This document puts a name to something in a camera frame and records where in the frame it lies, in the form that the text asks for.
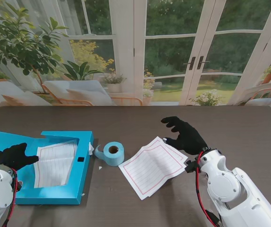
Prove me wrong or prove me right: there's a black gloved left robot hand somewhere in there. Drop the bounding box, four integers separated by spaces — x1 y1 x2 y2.
0 142 39 171

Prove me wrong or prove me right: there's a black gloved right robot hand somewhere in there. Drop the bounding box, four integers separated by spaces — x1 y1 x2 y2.
160 116 208 156

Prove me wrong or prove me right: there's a blue file box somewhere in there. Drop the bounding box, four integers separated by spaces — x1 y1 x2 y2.
0 129 95 206

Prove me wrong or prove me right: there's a red-lined white paper sheet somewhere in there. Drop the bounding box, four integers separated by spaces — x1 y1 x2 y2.
125 136 188 198
33 140 78 189
118 139 187 201

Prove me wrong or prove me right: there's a light blue label roll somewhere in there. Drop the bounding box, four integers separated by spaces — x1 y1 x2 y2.
94 141 125 167

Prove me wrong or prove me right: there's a printed garden room backdrop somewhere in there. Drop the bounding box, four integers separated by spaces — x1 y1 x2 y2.
0 0 271 127

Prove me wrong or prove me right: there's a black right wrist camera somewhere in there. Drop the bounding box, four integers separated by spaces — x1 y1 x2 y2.
184 160 199 173

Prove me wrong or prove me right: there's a red left arm cable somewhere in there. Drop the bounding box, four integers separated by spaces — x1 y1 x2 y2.
1 168 19 227

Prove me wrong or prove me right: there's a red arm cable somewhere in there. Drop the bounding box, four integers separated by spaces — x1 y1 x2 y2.
1 168 19 227
195 151 219 227

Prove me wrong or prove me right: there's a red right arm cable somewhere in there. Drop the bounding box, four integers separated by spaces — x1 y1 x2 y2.
195 151 219 227

